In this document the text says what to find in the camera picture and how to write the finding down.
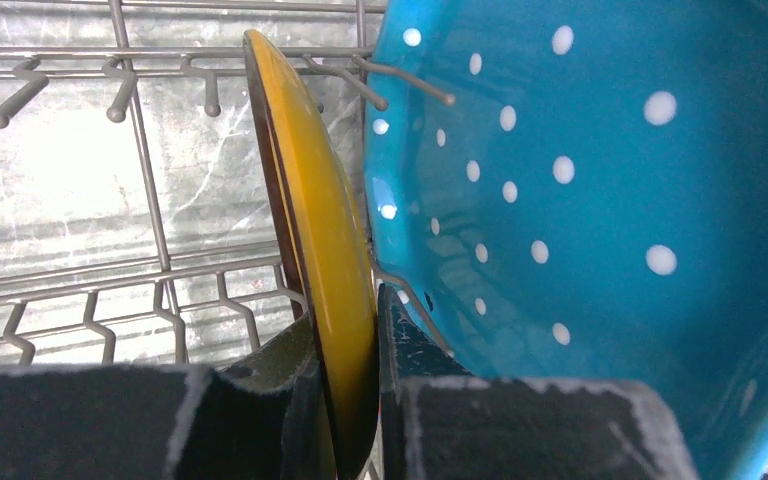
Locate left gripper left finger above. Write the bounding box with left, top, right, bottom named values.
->
left=0, top=319, right=336, bottom=479

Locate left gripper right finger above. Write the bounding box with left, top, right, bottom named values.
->
left=377, top=285, right=697, bottom=479

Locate yellow and red plate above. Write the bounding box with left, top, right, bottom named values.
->
left=244, top=29, right=378, bottom=479

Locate blue polka dot plate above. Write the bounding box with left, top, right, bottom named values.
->
left=365, top=1, right=768, bottom=479

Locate grey wire dish rack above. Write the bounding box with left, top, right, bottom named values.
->
left=0, top=1, right=463, bottom=367

